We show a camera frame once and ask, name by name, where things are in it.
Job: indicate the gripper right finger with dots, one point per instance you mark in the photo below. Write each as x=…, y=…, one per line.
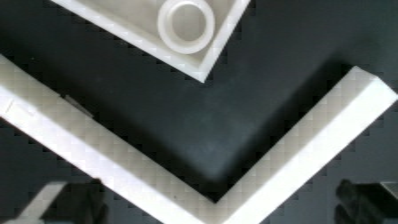
x=367, y=203

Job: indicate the white square table top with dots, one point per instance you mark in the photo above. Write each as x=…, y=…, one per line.
x=176, y=28

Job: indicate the white U-shaped fence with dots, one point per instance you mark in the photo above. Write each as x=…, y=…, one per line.
x=104, y=157

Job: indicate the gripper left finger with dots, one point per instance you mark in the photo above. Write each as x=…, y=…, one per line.
x=65, y=204

